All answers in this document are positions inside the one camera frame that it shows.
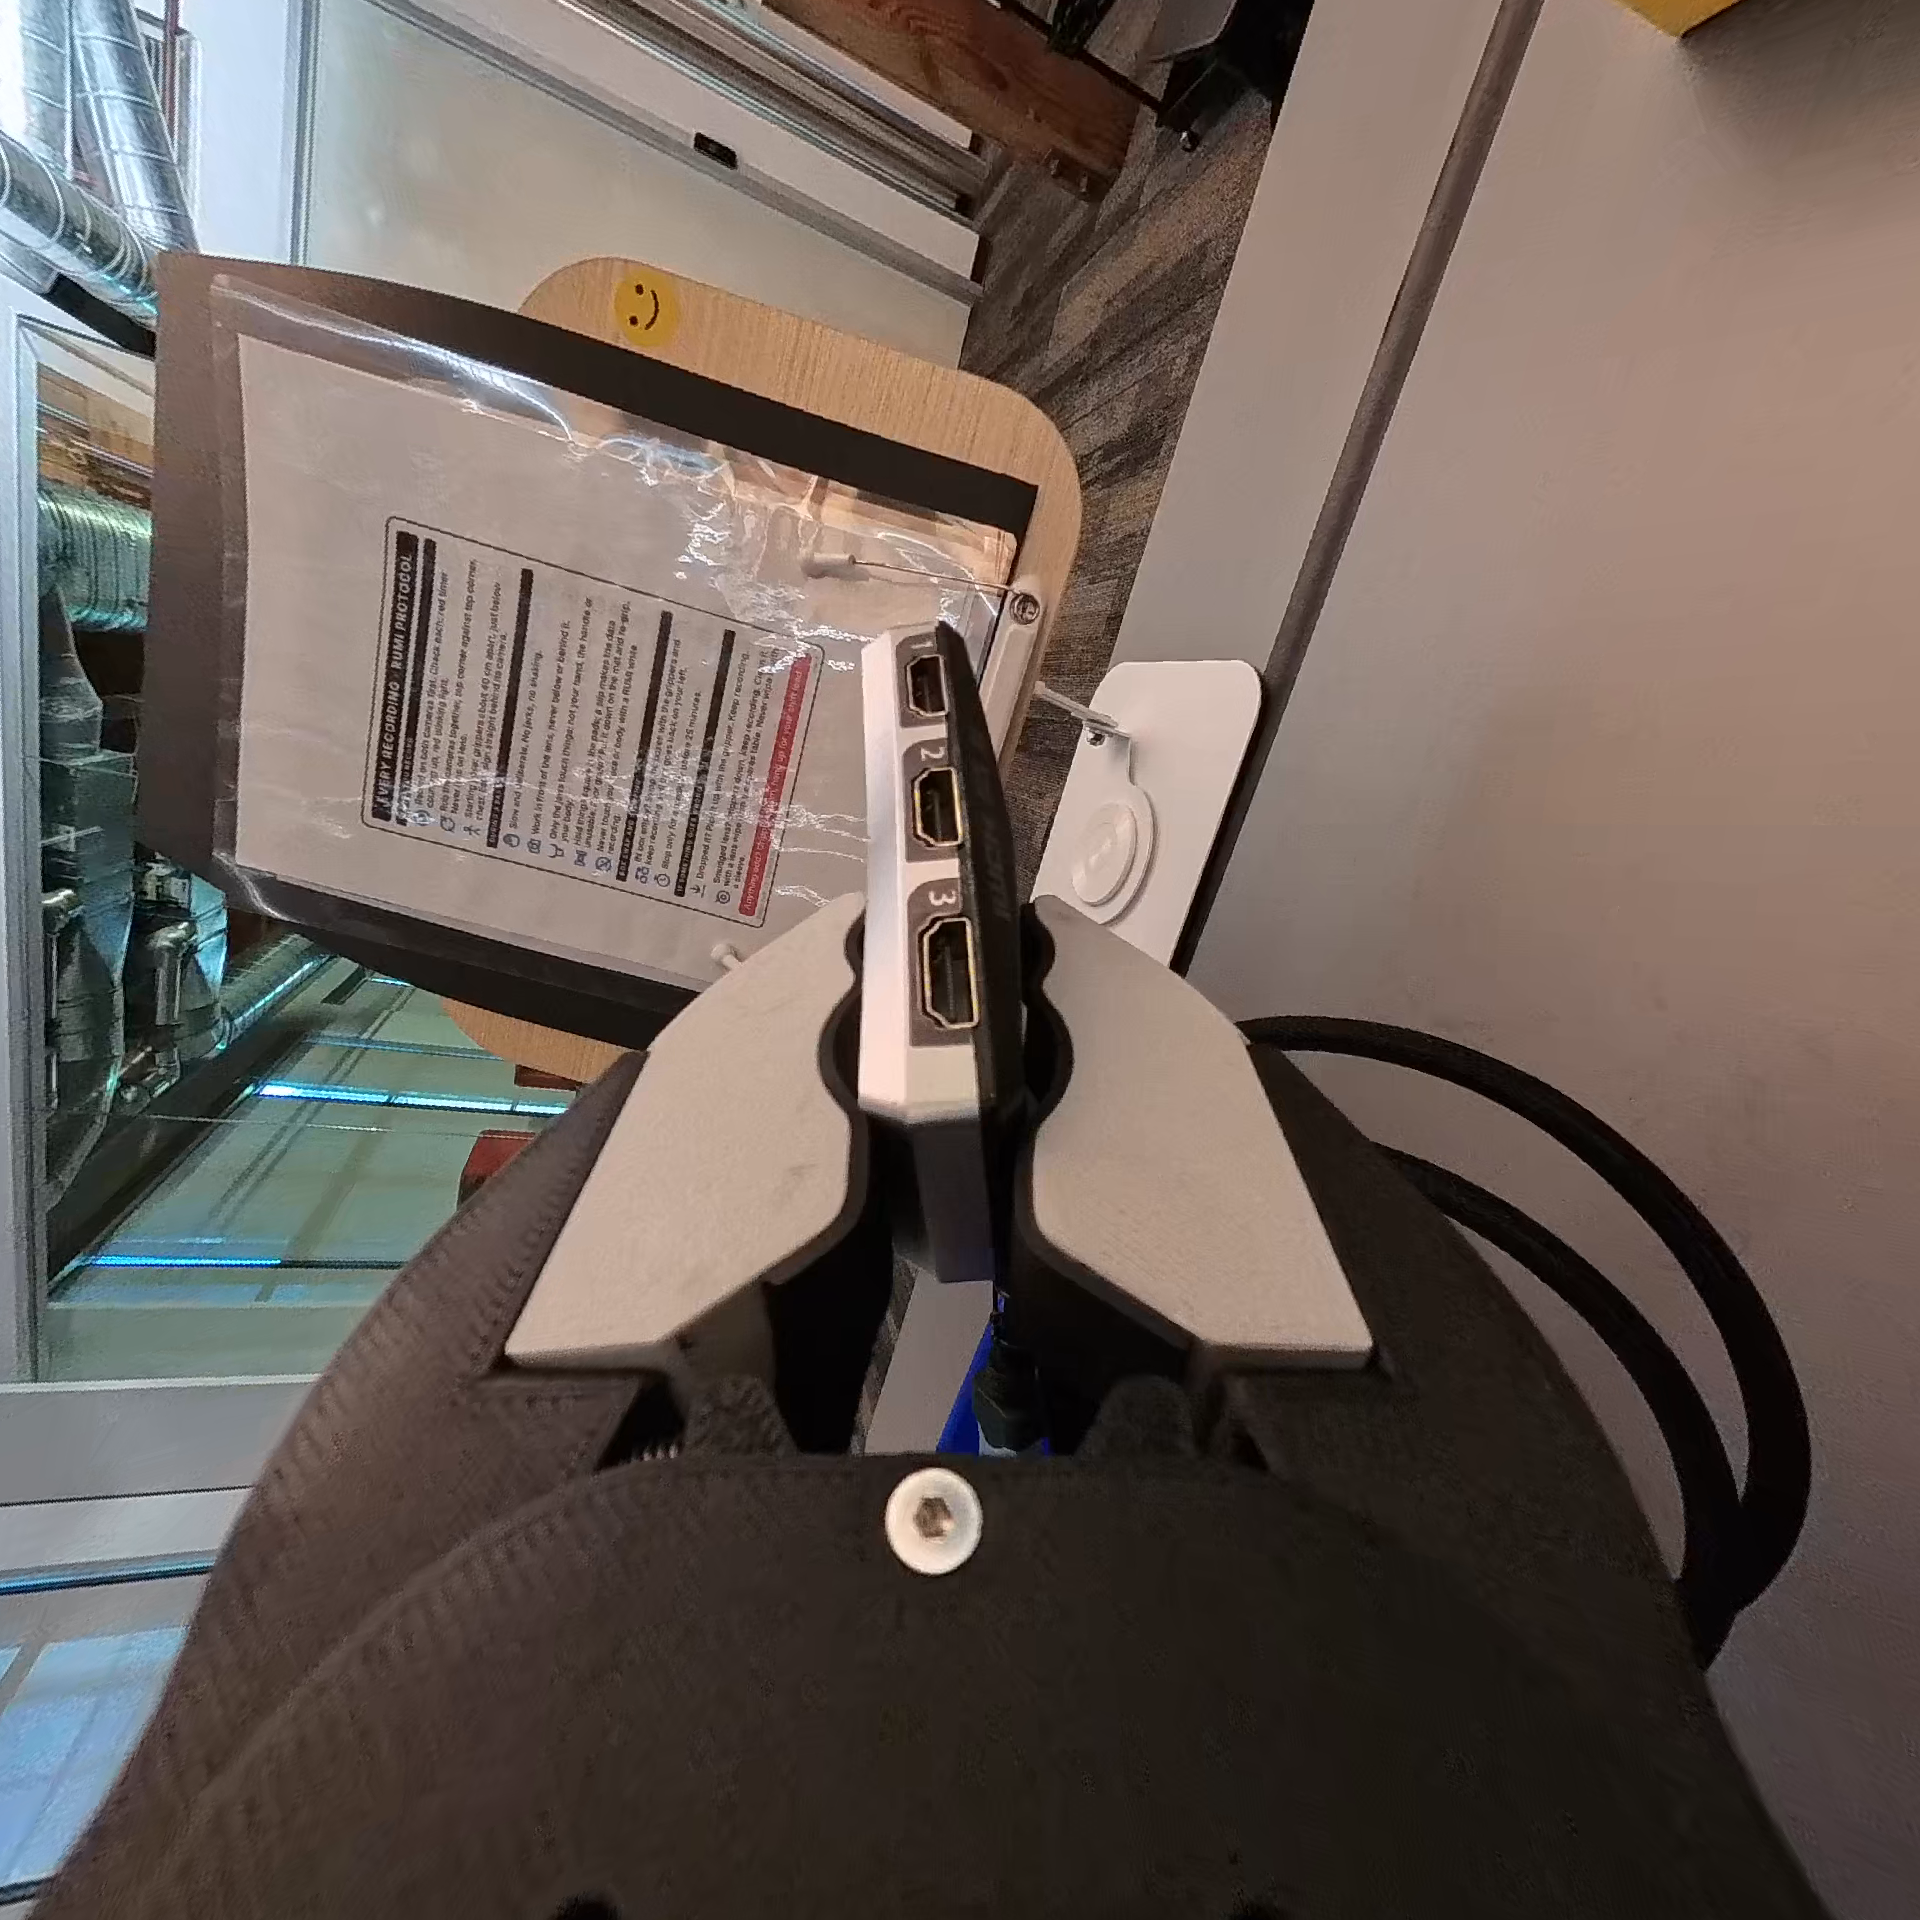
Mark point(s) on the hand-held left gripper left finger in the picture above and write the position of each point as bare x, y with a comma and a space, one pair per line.
705, 1140

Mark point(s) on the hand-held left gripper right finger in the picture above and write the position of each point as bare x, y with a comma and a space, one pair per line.
1186, 1172

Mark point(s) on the silver hdmi switch box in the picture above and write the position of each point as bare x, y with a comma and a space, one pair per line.
941, 840

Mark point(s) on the blue plastic bin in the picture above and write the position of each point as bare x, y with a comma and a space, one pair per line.
960, 1397

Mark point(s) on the white plate with round button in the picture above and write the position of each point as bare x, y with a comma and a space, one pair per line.
1156, 810

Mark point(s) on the yellow smiley sticker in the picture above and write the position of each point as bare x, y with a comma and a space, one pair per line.
649, 308

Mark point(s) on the wooden shelf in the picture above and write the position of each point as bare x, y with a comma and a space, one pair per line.
1020, 90

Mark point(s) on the silver ventilation duct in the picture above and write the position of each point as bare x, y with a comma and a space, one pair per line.
105, 165

